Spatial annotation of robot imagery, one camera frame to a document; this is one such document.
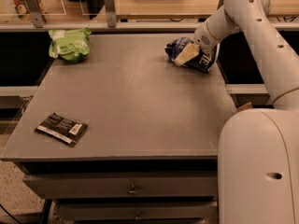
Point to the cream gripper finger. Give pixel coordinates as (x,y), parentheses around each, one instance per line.
(186,53)

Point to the blue chip bag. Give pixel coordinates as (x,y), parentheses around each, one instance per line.
(202,62)

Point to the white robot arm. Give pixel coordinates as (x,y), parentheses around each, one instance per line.
(258,153)

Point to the green chip bag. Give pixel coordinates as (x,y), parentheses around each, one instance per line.
(70,45)

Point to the cardboard box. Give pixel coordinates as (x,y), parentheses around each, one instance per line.
(245,107)

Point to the black snack packet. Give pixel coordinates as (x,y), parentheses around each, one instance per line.
(62,129)

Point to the upper grey drawer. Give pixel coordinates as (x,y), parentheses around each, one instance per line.
(118,185)

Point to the grey drawer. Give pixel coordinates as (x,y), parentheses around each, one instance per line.
(118,185)
(136,211)

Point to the lower grey drawer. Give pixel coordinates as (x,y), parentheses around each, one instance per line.
(136,211)

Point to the orange snack package behind glass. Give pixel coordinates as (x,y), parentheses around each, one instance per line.
(22,9)

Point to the middle metal bracket post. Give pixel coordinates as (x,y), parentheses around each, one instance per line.
(111,13)

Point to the left metal bracket post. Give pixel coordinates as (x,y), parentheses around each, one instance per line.
(36,14)

